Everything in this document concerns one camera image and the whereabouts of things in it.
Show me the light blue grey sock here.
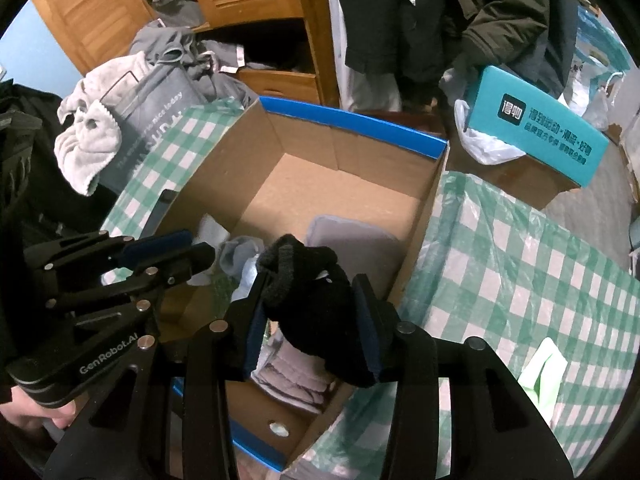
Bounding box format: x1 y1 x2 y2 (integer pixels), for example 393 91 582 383
219 236 265 302

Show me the brown cardboard box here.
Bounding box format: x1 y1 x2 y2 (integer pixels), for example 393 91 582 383
440 110 579 210

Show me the green white checkered tablecloth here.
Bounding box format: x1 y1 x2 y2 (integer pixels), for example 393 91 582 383
104 99 639 474

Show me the grey clothes pile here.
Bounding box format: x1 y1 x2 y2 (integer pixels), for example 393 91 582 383
129 0 258 107

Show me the dark hanging jacket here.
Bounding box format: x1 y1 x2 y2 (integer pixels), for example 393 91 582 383
340 0 578 99

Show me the wooden cabinet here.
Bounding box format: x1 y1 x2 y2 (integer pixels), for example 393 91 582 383
32 0 340 106

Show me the white plastic bag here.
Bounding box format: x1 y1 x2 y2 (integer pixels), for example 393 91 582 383
452 99 526 166

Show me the white blue striped sock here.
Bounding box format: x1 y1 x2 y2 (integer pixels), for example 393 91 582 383
188 214 230 287

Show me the light green packet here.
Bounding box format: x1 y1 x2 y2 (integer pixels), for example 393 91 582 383
518 337 568 426

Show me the grey tote bag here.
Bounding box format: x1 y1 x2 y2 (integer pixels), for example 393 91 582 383
99 63 206 194

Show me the black knitted sock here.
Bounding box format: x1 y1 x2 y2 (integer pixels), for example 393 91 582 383
257 234 375 388

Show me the left hand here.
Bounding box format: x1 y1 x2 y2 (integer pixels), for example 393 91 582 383
1 386 78 436

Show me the white towel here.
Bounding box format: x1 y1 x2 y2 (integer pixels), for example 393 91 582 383
53 52 152 196

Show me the blue cardboard box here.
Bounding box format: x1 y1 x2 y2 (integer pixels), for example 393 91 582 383
156 96 448 472

